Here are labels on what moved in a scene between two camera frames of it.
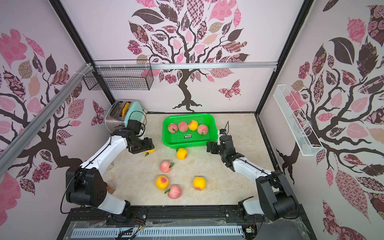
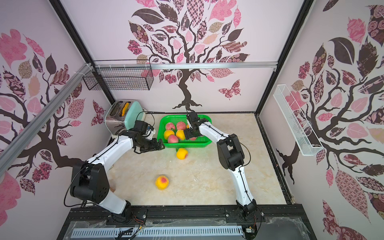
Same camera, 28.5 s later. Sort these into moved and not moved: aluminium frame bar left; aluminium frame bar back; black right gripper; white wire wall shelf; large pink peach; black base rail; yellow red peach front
Moved: black right gripper
Not moved: aluminium frame bar left; black base rail; yellow red peach front; aluminium frame bar back; large pink peach; white wire wall shelf
